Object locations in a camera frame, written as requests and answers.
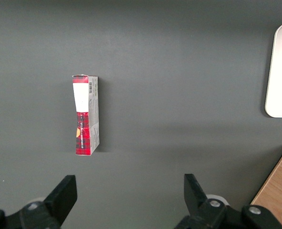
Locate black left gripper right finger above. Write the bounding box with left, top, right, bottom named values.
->
left=174, top=173, right=282, bottom=229

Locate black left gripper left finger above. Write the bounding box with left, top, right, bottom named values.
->
left=0, top=175, right=78, bottom=229

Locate red plaid cardboard box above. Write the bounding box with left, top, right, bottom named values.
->
left=72, top=74, right=101, bottom=156

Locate light wooden box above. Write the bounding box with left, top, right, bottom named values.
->
left=250, top=143, right=282, bottom=229

